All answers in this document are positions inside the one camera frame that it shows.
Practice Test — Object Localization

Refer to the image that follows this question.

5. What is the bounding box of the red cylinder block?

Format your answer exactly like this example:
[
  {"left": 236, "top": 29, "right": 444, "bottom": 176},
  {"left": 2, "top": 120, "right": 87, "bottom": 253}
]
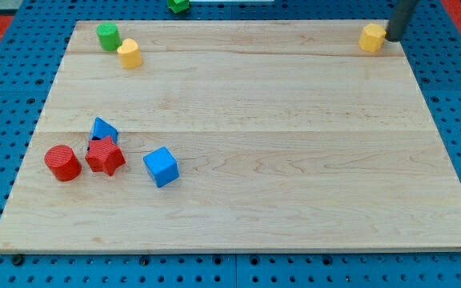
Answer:
[{"left": 44, "top": 145, "right": 82, "bottom": 182}]

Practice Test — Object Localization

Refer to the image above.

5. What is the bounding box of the green block at edge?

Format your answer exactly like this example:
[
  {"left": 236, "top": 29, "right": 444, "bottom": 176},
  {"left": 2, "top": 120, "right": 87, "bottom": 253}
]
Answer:
[{"left": 167, "top": 0, "right": 190, "bottom": 14}]

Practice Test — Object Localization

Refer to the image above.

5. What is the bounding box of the wooden board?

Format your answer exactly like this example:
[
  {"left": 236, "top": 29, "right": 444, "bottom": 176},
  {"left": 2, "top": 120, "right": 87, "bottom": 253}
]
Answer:
[{"left": 0, "top": 20, "right": 461, "bottom": 254}]

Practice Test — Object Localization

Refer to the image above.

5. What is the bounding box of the yellow hexagon block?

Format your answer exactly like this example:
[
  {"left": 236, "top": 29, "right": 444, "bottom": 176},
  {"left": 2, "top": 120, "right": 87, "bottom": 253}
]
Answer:
[{"left": 359, "top": 23, "right": 387, "bottom": 53}]

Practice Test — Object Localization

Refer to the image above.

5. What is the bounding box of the blue triangle block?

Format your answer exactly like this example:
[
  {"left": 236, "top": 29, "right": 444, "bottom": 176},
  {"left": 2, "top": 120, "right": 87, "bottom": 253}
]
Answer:
[{"left": 87, "top": 117, "right": 118, "bottom": 150}]

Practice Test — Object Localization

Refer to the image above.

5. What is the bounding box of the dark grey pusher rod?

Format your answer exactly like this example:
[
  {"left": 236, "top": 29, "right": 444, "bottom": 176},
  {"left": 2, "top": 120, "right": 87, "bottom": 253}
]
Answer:
[{"left": 385, "top": 0, "right": 419, "bottom": 42}]

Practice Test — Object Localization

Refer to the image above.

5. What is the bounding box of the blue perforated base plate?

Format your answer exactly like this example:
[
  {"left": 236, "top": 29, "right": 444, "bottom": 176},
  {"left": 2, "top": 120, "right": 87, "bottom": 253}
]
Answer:
[{"left": 0, "top": 1, "right": 461, "bottom": 287}]

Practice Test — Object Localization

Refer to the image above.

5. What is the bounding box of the red star block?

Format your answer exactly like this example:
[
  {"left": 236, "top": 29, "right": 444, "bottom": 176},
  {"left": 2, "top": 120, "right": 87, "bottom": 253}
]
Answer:
[{"left": 85, "top": 136, "right": 126, "bottom": 176}]

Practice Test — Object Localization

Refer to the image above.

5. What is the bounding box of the green cylinder block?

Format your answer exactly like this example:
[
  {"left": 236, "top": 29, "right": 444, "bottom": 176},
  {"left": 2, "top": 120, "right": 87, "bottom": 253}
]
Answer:
[{"left": 96, "top": 22, "right": 122, "bottom": 51}]

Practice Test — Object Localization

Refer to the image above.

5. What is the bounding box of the yellow heart block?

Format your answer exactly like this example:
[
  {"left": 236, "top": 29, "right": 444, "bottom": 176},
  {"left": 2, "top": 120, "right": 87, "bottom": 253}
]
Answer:
[{"left": 117, "top": 38, "right": 143, "bottom": 69}]

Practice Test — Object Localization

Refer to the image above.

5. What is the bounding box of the blue cube block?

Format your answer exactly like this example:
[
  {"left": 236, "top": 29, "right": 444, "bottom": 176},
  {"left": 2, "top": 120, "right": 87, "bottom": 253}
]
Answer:
[{"left": 143, "top": 146, "right": 179, "bottom": 188}]

